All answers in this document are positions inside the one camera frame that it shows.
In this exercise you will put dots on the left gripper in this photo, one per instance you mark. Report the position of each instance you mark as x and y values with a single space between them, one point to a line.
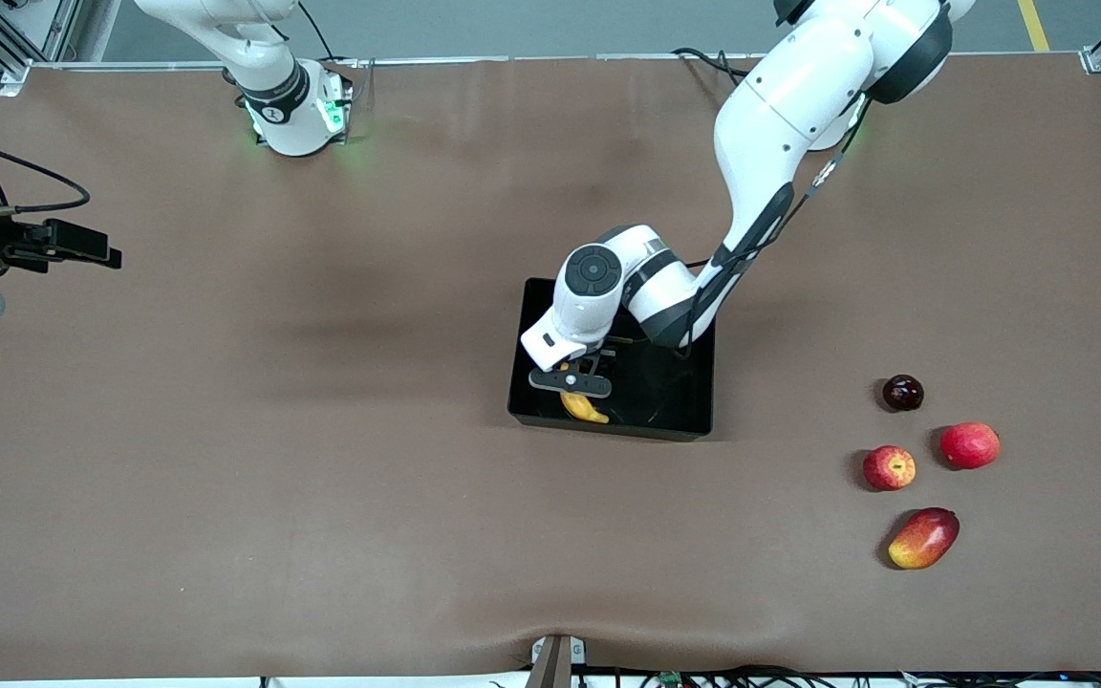
599 363

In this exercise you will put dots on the yellow banana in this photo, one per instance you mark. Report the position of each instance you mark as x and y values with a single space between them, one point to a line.
581 406

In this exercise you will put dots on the black plastic box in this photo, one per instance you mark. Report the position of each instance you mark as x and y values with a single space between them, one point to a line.
665 401

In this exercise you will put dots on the small red yellow apple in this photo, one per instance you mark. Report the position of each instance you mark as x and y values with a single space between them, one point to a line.
889 468

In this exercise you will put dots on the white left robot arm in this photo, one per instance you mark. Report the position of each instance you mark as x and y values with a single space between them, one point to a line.
780 115

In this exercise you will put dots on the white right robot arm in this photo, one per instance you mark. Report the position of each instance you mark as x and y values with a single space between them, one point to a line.
288 124

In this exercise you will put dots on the brown table cover mat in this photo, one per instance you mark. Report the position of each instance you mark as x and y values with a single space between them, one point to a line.
321 478

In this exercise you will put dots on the dark purple plum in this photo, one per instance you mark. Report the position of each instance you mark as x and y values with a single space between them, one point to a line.
903 394

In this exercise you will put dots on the red yellow mango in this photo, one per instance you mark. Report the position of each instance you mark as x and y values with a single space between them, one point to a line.
923 539

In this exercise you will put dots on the red peach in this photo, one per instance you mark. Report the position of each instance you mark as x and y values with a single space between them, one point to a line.
970 446

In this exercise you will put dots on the yellow floor tape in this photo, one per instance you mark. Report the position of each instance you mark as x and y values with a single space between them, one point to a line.
1034 27

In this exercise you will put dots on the camera mount post with bracket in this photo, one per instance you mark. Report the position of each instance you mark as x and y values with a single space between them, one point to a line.
550 669

